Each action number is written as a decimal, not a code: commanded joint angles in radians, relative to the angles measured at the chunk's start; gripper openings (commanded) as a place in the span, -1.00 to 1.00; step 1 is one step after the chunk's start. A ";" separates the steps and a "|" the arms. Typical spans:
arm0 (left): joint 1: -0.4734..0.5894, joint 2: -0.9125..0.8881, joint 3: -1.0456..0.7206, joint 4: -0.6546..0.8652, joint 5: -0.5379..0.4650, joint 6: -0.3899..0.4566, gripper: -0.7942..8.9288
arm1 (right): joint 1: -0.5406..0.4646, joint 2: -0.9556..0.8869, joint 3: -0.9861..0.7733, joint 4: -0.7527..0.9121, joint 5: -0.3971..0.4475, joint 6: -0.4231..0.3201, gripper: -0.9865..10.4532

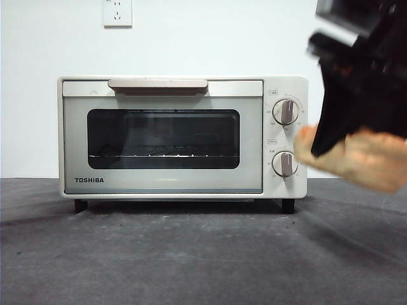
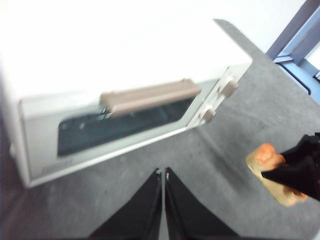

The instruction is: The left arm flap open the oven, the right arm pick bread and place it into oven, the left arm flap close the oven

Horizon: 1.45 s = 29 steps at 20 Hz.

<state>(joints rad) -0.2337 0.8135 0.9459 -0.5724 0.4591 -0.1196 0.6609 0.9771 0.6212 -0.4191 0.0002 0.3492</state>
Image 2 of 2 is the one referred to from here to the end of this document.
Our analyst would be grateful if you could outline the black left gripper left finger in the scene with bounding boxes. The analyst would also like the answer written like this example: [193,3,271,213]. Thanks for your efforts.
[88,167,163,240]

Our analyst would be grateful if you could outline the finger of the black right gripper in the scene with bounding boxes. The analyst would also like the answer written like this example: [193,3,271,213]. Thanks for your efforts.
[261,155,320,201]
[278,131,320,165]

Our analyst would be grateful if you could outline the golden bread loaf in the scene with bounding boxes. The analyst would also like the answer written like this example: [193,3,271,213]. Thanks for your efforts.
[245,143,308,207]

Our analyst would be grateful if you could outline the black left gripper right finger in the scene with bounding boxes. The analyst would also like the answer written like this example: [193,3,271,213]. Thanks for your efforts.
[164,166,241,240]

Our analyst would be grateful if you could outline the large oven temperature knob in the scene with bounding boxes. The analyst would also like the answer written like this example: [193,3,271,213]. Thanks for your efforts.
[219,74,239,98]

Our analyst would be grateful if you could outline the small oven timer knob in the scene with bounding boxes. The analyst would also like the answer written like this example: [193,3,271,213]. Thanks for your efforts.
[198,106,216,124]

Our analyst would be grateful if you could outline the dark grey table mat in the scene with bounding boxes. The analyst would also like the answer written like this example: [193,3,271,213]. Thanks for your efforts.
[0,19,320,240]

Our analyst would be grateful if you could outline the blue-grey metal frame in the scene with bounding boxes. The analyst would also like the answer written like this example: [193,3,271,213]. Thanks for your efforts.
[265,0,320,96]

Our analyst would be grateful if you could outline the oven door with beige handle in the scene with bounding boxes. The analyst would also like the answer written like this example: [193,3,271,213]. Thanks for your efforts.
[18,77,227,188]

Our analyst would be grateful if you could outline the white toaster oven body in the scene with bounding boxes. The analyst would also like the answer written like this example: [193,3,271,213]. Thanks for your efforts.
[0,19,253,189]

